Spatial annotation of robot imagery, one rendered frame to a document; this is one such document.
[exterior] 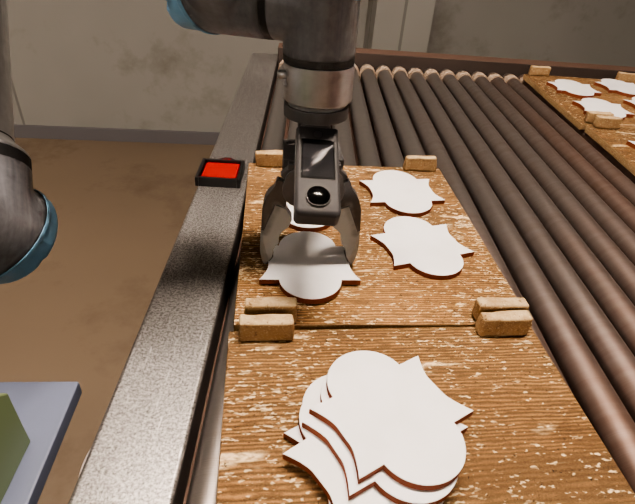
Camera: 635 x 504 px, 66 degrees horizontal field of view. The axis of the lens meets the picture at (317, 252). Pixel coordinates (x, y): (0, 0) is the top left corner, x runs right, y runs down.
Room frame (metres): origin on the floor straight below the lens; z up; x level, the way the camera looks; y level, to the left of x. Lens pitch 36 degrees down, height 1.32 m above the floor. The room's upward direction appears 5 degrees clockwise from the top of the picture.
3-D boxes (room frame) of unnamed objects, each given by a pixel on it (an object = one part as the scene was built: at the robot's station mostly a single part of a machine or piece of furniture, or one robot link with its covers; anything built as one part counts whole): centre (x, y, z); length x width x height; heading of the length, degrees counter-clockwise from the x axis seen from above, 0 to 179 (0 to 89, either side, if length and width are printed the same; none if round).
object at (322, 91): (0.53, 0.02, 1.16); 0.08 x 0.08 x 0.05
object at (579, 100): (1.35, -0.77, 0.94); 0.41 x 0.35 x 0.04; 2
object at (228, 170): (0.77, 0.18, 0.92); 0.06 x 0.06 x 0.01; 3
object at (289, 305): (0.40, 0.05, 0.95); 0.06 x 0.02 x 0.03; 97
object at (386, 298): (0.61, -0.06, 0.93); 0.41 x 0.35 x 0.02; 7
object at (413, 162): (0.82, -0.17, 0.95); 0.06 x 0.02 x 0.03; 97
